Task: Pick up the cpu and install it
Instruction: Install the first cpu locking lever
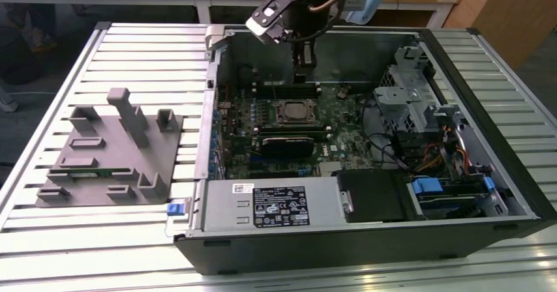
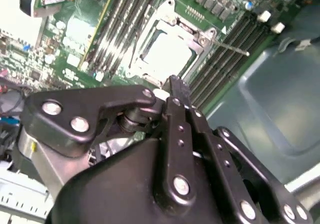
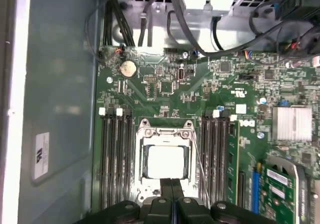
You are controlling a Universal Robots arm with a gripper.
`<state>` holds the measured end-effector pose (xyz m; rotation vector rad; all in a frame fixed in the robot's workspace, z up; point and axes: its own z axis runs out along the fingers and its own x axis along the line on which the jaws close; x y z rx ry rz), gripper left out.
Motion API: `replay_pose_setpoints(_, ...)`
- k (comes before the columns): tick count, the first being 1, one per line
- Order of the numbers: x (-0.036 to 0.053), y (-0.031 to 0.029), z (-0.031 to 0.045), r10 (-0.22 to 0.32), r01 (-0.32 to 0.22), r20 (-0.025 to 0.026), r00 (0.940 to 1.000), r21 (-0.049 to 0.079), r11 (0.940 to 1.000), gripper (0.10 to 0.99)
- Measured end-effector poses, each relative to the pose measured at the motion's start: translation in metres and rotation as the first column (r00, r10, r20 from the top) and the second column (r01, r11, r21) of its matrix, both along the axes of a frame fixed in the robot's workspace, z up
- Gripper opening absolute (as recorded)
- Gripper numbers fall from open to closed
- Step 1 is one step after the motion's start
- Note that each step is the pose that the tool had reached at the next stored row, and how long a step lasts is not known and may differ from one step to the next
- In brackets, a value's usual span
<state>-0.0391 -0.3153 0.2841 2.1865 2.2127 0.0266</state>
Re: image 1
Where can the silver chipset heatsink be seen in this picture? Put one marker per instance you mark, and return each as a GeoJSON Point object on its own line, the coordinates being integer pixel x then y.
{"type": "Point", "coordinates": [328, 168]}

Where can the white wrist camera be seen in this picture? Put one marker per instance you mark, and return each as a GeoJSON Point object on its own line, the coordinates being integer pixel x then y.
{"type": "Point", "coordinates": [355, 2]}

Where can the silver metal bracket box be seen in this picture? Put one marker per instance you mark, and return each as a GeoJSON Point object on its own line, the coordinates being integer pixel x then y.
{"type": "Point", "coordinates": [391, 106]}

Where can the CPU socket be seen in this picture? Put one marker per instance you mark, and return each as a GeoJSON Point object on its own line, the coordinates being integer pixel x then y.
{"type": "Point", "coordinates": [298, 124]}

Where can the green RAM stick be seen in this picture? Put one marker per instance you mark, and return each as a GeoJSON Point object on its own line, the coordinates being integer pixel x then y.
{"type": "Point", "coordinates": [105, 172]}

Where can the grey power supply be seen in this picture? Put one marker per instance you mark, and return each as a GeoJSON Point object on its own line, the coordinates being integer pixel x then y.
{"type": "Point", "coordinates": [225, 204]}

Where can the blue plastic tab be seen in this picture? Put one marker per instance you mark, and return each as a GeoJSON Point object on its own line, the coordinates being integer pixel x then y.
{"type": "Point", "coordinates": [487, 183]}

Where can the silver perforated drive cage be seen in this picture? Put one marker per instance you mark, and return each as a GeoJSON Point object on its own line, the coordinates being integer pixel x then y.
{"type": "Point", "coordinates": [412, 77]}

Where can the blue disk carrier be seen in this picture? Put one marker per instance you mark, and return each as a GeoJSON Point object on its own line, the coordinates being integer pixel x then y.
{"type": "Point", "coordinates": [424, 187]}

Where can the black plastic shroud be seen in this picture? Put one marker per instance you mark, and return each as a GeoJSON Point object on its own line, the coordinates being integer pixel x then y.
{"type": "Point", "coordinates": [374, 197]}

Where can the grey case hinge block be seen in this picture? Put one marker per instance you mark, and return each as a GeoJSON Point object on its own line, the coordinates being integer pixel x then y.
{"type": "Point", "coordinates": [213, 36]}

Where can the black PC case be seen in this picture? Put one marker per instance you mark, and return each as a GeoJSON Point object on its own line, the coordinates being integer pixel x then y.
{"type": "Point", "coordinates": [304, 253]}

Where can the black RAM slot bank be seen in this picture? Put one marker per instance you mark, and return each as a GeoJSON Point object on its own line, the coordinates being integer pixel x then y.
{"type": "Point", "coordinates": [295, 130]}
{"type": "Point", "coordinates": [284, 93]}

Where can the silver shroud latch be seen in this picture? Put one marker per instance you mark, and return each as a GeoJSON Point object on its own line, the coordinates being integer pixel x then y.
{"type": "Point", "coordinates": [346, 202]}

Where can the grey parts rack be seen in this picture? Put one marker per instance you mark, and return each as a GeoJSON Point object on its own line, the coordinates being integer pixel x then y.
{"type": "Point", "coordinates": [160, 148]}

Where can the black disk drive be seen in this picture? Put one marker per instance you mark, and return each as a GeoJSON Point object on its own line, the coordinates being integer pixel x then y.
{"type": "Point", "coordinates": [447, 204]}

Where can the wooden cabinet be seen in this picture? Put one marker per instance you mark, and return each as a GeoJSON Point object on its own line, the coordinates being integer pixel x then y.
{"type": "Point", "coordinates": [513, 18]}

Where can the black graphics card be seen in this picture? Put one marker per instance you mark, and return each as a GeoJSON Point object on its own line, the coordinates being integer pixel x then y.
{"type": "Point", "coordinates": [287, 148]}

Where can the silver drive bay plate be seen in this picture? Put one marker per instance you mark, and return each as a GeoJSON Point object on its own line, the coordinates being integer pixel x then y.
{"type": "Point", "coordinates": [471, 148]}

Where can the blue case latch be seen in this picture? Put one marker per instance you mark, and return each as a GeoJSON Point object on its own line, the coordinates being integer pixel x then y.
{"type": "Point", "coordinates": [175, 209]}

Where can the grey plastic bay holder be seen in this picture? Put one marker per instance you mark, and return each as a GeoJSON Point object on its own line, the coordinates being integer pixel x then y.
{"type": "Point", "coordinates": [443, 116]}

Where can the white furniture foot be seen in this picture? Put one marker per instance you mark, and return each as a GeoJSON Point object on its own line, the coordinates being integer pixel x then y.
{"type": "Point", "coordinates": [8, 99]}

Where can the green motherboard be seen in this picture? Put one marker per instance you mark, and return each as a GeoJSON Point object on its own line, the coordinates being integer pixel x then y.
{"type": "Point", "coordinates": [347, 148]}

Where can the bracket mounted wrist camera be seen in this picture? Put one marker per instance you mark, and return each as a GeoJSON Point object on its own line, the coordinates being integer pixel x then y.
{"type": "Point", "coordinates": [267, 21]}

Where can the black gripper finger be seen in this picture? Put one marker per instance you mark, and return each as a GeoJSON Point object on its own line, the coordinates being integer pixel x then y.
{"type": "Point", "coordinates": [302, 70]}

